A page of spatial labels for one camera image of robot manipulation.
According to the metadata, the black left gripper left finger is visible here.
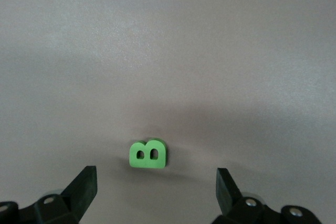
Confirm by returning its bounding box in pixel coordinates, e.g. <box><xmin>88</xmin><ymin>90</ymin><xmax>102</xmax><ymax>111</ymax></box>
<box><xmin>18</xmin><ymin>165</ymin><xmax>98</xmax><ymax>224</ymax></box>

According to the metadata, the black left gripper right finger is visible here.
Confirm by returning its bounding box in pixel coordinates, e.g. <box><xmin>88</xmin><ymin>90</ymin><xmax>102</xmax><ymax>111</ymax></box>
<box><xmin>209</xmin><ymin>167</ymin><xmax>283</xmax><ymax>224</ymax></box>

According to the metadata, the green letter B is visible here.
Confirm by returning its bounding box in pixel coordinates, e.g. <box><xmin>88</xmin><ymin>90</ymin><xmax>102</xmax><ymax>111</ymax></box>
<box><xmin>129</xmin><ymin>137</ymin><xmax>167</xmax><ymax>169</ymax></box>

